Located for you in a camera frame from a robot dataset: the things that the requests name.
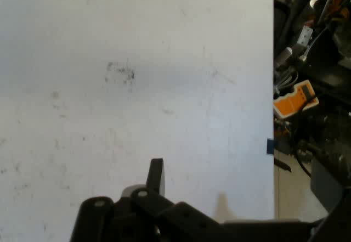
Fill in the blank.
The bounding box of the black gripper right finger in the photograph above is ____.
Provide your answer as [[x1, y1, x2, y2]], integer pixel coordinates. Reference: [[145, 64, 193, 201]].
[[130, 157, 228, 242]]

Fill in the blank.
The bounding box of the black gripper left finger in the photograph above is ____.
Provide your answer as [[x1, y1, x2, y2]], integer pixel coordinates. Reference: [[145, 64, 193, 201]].
[[69, 196, 132, 242]]

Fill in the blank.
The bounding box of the black flat tool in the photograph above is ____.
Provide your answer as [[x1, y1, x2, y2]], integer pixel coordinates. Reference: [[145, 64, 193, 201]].
[[274, 157, 292, 173]]

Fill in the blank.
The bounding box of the dark grey box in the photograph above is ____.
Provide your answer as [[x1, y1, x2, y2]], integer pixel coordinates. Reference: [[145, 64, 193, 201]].
[[310, 158, 344, 212]]

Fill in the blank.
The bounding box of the grey cylinder connector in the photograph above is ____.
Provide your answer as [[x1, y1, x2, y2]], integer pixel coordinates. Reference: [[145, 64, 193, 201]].
[[274, 47, 293, 67]]

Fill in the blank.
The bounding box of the orange handheld cable tester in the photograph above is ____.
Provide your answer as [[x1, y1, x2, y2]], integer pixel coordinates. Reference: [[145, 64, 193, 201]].
[[273, 80, 320, 119]]

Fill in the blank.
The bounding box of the grey coiled cable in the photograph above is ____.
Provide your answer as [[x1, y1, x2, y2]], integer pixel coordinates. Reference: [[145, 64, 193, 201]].
[[274, 68, 299, 92]]

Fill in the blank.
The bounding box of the white metal bracket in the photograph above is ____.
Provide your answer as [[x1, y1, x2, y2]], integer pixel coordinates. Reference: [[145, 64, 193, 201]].
[[297, 26, 314, 46]]

